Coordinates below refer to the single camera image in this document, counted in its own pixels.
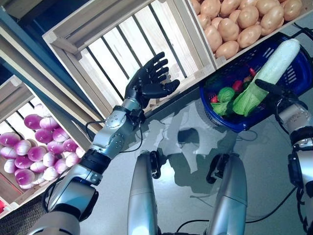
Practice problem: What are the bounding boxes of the blue plastic shopping basket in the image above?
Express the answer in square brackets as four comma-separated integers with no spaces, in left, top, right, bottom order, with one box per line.
[199,34,313,133]

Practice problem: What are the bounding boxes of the silver robot leg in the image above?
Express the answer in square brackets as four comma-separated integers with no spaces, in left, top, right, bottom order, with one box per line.
[127,150,161,235]
[206,153,248,235]

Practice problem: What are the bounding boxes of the small red tomato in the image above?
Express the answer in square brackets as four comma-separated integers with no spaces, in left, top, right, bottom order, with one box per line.
[232,80,244,93]

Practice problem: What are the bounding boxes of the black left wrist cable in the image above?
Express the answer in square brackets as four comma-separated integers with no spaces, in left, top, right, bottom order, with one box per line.
[85,115,144,154]

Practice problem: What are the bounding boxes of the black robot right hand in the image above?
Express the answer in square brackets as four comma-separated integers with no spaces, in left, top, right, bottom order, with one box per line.
[254,78,300,108]

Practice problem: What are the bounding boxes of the small green round vegetable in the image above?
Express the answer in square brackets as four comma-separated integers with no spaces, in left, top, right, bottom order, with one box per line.
[217,87,236,103]

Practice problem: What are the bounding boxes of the tan plastic potato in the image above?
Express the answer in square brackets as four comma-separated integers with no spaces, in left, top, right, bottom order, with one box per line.
[215,40,240,59]
[197,14,211,30]
[237,5,259,29]
[237,24,262,49]
[260,5,286,36]
[218,18,240,42]
[282,0,304,22]
[256,0,281,16]
[220,0,239,17]
[200,0,221,20]
[204,25,223,53]

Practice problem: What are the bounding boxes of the silver robot left leg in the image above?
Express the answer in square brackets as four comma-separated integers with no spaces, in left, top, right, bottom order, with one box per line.
[127,150,161,235]

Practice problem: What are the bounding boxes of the silver robot right leg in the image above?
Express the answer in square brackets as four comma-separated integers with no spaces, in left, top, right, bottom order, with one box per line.
[206,153,248,235]

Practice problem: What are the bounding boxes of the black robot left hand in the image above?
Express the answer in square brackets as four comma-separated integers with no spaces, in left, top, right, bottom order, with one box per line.
[124,51,180,101]

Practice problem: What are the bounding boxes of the wooden display stand dark posts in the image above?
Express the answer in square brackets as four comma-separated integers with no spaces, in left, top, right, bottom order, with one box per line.
[0,0,108,157]

